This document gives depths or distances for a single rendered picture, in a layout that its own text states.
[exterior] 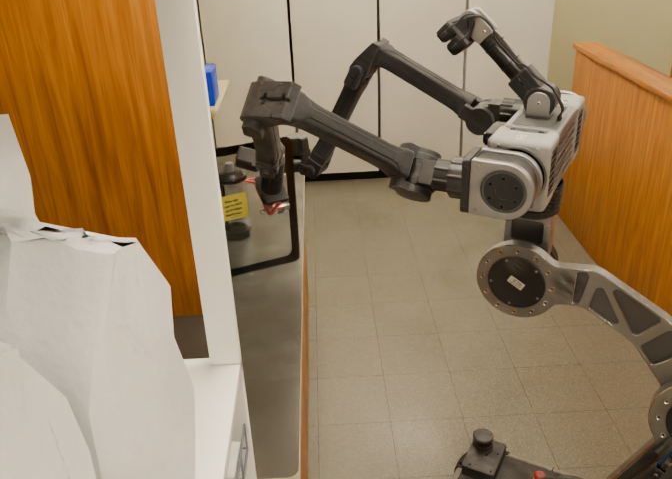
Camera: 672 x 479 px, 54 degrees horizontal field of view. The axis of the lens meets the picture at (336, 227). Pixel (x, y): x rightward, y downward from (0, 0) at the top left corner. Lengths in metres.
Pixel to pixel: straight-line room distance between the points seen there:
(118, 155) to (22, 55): 0.31
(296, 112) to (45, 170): 0.79
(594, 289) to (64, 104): 1.33
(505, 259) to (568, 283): 0.15
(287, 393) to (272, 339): 0.22
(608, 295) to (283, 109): 0.86
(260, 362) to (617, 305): 0.87
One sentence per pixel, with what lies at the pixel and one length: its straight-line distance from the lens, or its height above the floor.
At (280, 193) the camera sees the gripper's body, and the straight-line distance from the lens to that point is 1.82.
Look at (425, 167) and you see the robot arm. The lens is 1.43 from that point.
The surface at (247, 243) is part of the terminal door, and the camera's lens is 1.97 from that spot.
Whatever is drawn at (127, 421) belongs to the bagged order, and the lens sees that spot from 0.65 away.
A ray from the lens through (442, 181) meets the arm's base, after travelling 1.40.
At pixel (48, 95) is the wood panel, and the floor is 1.59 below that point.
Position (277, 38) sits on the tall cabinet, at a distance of 4.87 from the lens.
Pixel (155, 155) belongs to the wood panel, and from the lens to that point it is 1.75.
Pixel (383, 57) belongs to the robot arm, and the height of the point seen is 1.58.
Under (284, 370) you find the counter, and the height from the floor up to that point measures 0.94.
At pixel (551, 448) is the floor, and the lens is 2.91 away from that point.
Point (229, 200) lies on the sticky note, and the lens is 1.90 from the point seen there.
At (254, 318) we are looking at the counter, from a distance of 1.90.
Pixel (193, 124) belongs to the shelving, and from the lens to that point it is 0.87.
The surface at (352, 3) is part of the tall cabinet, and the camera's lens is 4.84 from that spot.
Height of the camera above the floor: 1.99
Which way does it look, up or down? 26 degrees down
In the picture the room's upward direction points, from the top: 3 degrees counter-clockwise
